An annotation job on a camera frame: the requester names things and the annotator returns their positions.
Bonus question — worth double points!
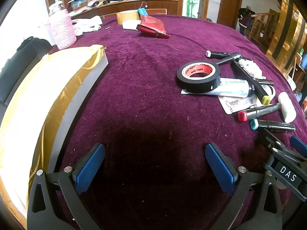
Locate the pink knitted bottle sleeve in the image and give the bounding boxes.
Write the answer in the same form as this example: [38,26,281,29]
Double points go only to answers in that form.
[49,8,77,49]

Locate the black mascara wand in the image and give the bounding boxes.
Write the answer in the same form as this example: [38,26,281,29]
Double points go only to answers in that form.
[215,53,242,66]

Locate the black marker with red cap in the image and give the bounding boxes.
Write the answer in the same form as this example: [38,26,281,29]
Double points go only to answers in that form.
[238,103,285,122]

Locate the white eraser block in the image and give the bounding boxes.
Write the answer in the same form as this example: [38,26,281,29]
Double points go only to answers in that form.
[122,20,142,31]

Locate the red foil pouch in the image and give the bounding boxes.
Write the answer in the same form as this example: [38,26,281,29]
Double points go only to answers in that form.
[136,14,171,39]

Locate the white tray with yellow tape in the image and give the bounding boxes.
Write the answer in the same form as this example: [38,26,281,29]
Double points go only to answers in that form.
[0,44,108,230]

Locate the black marker with teal cap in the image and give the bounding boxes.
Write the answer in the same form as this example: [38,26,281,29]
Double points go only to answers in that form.
[249,118,296,133]

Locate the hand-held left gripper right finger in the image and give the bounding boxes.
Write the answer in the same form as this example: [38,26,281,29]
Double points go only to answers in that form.
[205,143,283,230]

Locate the silver cream tube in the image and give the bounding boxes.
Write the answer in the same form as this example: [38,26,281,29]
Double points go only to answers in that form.
[181,77,256,98]

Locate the black marker with white cap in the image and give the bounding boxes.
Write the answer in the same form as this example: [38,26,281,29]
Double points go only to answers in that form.
[206,50,232,58]

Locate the long black marker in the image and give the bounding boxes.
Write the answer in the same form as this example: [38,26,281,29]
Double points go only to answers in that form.
[231,59,271,106]

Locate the white crumpled packet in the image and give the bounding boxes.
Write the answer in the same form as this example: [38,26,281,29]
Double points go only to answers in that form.
[237,59,263,79]

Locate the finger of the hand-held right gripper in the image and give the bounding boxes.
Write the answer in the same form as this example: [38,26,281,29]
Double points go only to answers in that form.
[258,129,301,166]
[289,136,307,159]

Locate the wooden stair railing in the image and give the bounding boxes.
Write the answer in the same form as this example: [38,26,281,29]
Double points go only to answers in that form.
[248,9,281,53]

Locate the brown packing tape roll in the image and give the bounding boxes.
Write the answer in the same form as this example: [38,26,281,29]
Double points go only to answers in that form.
[116,10,141,25]

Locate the white pill bottle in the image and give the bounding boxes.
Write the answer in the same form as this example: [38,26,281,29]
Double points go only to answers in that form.
[278,92,297,123]

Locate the white printed sachet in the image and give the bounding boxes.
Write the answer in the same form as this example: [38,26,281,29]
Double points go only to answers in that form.
[218,95,258,114]

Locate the black tape roll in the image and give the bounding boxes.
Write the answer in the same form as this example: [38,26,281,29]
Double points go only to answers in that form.
[177,60,220,94]

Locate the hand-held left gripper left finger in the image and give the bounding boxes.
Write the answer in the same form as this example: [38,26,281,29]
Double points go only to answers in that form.
[27,143,106,230]

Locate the black bag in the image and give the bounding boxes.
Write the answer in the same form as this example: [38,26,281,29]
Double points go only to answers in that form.
[0,36,53,103]

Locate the wooden door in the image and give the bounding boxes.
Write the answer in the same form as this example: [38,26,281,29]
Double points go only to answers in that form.
[217,0,244,29]

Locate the wooden counter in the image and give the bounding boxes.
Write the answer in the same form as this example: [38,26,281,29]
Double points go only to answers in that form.
[95,0,179,17]

